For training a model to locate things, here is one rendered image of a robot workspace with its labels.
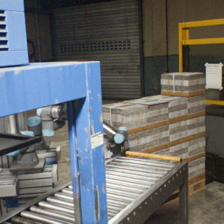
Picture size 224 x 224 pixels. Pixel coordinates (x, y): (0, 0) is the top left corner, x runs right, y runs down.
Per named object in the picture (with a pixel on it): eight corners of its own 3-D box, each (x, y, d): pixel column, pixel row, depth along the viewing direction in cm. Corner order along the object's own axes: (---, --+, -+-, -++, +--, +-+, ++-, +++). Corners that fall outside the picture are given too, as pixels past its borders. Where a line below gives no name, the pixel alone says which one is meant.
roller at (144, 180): (95, 176, 236) (95, 169, 235) (160, 187, 212) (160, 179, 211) (91, 178, 232) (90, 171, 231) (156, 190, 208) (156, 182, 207)
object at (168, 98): (141, 98, 368) (141, 97, 368) (159, 95, 386) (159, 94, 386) (168, 101, 340) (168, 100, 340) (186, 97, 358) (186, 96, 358)
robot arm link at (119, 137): (75, 101, 277) (126, 136, 272) (79, 99, 287) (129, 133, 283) (68, 113, 280) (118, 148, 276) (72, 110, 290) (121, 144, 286)
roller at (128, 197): (71, 190, 214) (71, 182, 213) (141, 204, 190) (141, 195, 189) (66, 193, 210) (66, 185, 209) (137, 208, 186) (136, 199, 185)
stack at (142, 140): (78, 220, 333) (73, 135, 319) (162, 186, 406) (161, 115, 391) (104, 236, 304) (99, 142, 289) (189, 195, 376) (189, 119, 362)
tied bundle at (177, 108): (141, 120, 372) (141, 98, 368) (160, 115, 391) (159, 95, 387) (169, 124, 343) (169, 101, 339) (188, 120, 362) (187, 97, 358)
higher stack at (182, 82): (162, 186, 405) (159, 74, 383) (179, 179, 424) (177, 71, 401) (189, 195, 376) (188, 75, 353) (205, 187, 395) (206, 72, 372)
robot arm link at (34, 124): (25, 134, 291) (23, 118, 288) (32, 131, 304) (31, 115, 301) (38, 135, 288) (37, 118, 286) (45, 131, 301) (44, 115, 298)
